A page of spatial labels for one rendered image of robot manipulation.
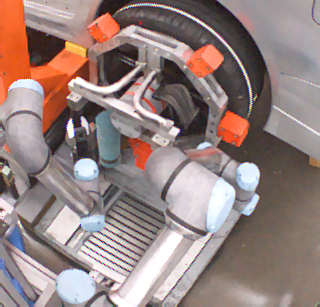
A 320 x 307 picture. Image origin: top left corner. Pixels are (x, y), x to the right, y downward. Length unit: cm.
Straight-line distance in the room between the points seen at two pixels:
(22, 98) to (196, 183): 49
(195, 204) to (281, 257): 145
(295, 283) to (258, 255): 30
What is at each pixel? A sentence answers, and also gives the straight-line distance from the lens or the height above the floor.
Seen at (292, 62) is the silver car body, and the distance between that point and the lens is 171.
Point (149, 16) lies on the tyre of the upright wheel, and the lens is 178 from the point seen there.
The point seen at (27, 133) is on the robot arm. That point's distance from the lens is 128.
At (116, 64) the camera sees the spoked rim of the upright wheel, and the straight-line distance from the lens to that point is 212.
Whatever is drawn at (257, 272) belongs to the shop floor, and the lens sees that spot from 253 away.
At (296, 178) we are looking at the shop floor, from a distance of 285.
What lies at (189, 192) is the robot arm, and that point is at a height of 127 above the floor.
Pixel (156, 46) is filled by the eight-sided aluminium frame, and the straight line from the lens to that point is 172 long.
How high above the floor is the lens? 229
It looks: 54 degrees down
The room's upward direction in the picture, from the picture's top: 3 degrees clockwise
